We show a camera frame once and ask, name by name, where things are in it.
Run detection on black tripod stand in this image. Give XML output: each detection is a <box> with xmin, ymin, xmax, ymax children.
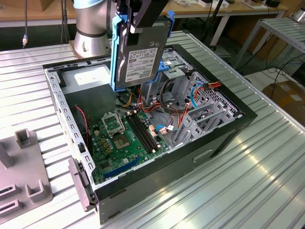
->
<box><xmin>201</xmin><ymin>0</ymin><xmax>226</xmax><ymax>52</ymax></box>

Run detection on red black fan wire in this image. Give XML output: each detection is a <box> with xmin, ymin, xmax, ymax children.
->
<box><xmin>75</xmin><ymin>104</ymin><xmax>91</xmax><ymax>145</ymax></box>

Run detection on orange red power wire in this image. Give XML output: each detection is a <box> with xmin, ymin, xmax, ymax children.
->
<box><xmin>203</xmin><ymin>80</ymin><xmax>222</xmax><ymax>91</ymax></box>

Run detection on blue data wire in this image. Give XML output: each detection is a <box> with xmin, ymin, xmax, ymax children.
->
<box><xmin>156</xmin><ymin>80</ymin><xmax>207</xmax><ymax>133</ymax></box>

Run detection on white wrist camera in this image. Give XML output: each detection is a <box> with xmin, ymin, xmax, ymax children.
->
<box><xmin>129</xmin><ymin>0</ymin><xmax>169</xmax><ymax>34</ymax></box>

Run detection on grey parts rack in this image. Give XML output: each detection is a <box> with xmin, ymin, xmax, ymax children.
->
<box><xmin>0</xmin><ymin>128</ymin><xmax>53</xmax><ymax>221</ymax></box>

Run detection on yellow orange wires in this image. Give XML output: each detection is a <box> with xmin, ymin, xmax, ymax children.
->
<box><xmin>119</xmin><ymin>92</ymin><xmax>134</xmax><ymax>107</ymax></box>

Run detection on blue expansion slot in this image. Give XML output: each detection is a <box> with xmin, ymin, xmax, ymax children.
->
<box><xmin>102</xmin><ymin>156</ymin><xmax>142</xmax><ymax>179</ymax></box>

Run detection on black cable bundle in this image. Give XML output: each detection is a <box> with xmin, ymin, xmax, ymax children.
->
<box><xmin>160</xmin><ymin>78</ymin><xmax>176</xmax><ymax>107</ymax></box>

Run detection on black PC case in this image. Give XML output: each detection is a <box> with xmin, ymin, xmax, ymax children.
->
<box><xmin>42</xmin><ymin>43</ymin><xmax>258</xmax><ymax>225</ymax></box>

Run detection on grey disk bay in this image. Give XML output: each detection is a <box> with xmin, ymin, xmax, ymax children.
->
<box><xmin>172</xmin><ymin>101</ymin><xmax>240</xmax><ymax>146</ymax></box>

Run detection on silver metal cylinder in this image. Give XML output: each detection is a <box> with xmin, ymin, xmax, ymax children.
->
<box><xmin>291</xmin><ymin>9</ymin><xmax>305</xmax><ymax>23</ymax></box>

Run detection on grey power supply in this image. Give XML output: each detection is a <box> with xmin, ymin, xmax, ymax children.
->
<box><xmin>59</xmin><ymin>63</ymin><xmax>119</xmax><ymax>121</ymax></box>

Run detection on orange red wire bundle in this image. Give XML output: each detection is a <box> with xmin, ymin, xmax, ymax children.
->
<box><xmin>137</xmin><ymin>87</ymin><xmax>191</xmax><ymax>127</ymax></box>

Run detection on grey metal drive cage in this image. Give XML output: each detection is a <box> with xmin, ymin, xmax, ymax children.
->
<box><xmin>140</xmin><ymin>49</ymin><xmax>194</xmax><ymax>107</ymax></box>

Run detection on CPU socket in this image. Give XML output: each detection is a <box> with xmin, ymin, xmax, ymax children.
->
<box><xmin>112</xmin><ymin>134</ymin><xmax>131</xmax><ymax>151</ymax></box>

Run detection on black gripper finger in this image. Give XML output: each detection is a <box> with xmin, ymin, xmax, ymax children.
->
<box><xmin>125</xmin><ymin>22</ymin><xmax>140</xmax><ymax>46</ymax></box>

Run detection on hard disk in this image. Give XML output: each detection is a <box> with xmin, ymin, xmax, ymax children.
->
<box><xmin>110</xmin><ymin>10</ymin><xmax>175</xmax><ymax>93</ymax></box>

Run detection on metal socket cover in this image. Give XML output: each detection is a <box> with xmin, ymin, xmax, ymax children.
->
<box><xmin>101</xmin><ymin>111</ymin><xmax>126</xmax><ymax>138</ymax></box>

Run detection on grey plastic case latch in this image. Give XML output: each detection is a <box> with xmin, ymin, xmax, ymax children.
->
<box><xmin>68</xmin><ymin>157</ymin><xmax>96</xmax><ymax>212</ymax></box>

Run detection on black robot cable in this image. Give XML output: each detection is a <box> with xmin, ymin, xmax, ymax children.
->
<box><xmin>22</xmin><ymin>0</ymin><xmax>29</xmax><ymax>50</ymax></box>

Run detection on wooden desk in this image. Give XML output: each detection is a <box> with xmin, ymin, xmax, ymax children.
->
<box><xmin>166</xmin><ymin>0</ymin><xmax>289</xmax><ymax>47</ymax></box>
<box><xmin>0</xmin><ymin>0</ymin><xmax>77</xmax><ymax>28</ymax></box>

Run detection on green motherboard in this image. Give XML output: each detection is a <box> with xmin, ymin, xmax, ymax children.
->
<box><xmin>88</xmin><ymin>111</ymin><xmax>171</xmax><ymax>186</ymax></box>

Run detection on black RAM slot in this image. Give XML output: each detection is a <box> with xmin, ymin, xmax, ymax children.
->
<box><xmin>135</xmin><ymin>114</ymin><xmax>160</xmax><ymax>150</ymax></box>
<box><xmin>125</xmin><ymin>116</ymin><xmax>150</xmax><ymax>154</ymax></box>
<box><xmin>128</xmin><ymin>115</ymin><xmax>153</xmax><ymax>153</ymax></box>
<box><xmin>132</xmin><ymin>114</ymin><xmax>157</xmax><ymax>151</ymax></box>

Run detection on brown cardboard box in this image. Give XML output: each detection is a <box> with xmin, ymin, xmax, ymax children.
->
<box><xmin>39</xmin><ymin>0</ymin><xmax>63</xmax><ymax>12</ymax></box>
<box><xmin>262</xmin><ymin>80</ymin><xmax>305</xmax><ymax>125</ymax></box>

